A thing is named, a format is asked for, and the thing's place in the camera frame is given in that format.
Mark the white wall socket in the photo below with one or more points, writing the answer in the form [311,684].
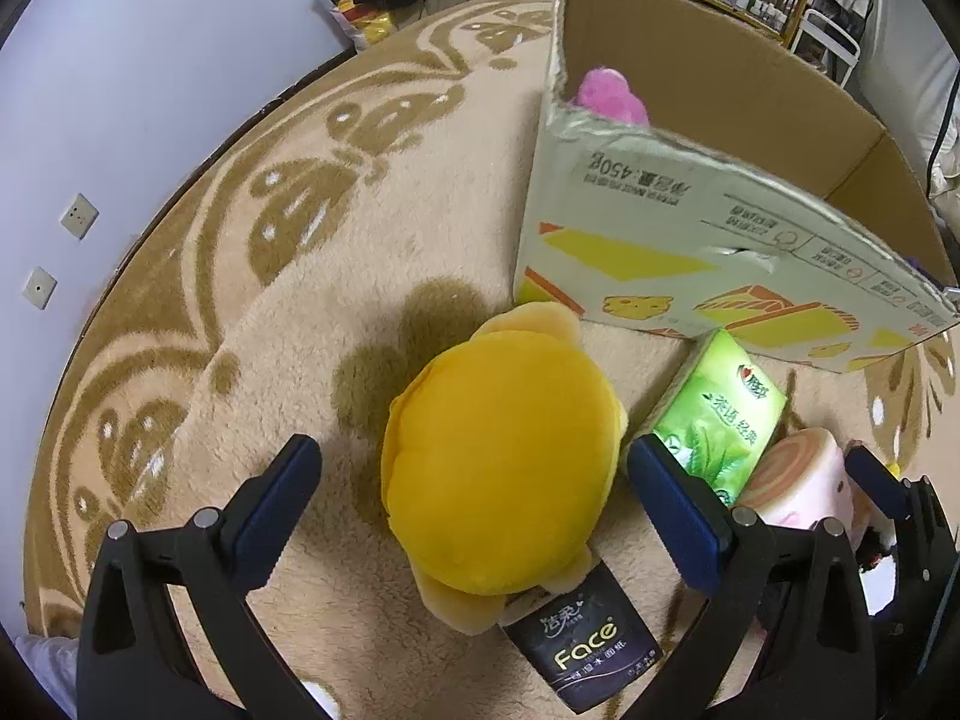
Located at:
[39,287]
[79,216]

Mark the green tissue pack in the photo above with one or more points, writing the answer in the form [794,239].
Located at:
[720,405]

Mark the pink plush toy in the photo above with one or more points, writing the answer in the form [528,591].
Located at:
[604,94]

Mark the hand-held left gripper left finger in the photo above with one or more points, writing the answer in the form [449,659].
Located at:
[277,499]

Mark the printed cardboard box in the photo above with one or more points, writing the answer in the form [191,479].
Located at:
[637,255]

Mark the pink roll cake plush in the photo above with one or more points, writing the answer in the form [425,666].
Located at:
[795,472]

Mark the clear plastic bag yellow contents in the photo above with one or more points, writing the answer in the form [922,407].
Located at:
[367,19]

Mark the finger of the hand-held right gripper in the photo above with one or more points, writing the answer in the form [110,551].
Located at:
[870,484]

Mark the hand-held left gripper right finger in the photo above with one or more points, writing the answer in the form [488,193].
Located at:
[675,510]

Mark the yellow turtle plush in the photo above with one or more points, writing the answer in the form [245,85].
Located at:
[502,465]

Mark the white folding recliner chair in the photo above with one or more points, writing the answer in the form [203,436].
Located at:
[907,52]

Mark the white trolley cart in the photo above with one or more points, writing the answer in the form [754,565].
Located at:
[844,45]

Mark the dark tissue pack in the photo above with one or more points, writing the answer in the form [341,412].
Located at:
[577,645]

